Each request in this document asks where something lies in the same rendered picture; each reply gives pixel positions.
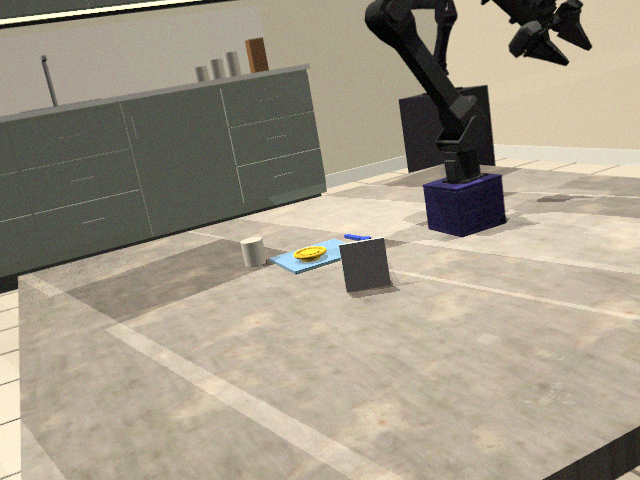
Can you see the beige cylinder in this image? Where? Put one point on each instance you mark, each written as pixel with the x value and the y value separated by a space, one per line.
pixel 253 251

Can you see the light blue flat mat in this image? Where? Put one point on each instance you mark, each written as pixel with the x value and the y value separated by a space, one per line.
pixel 296 266

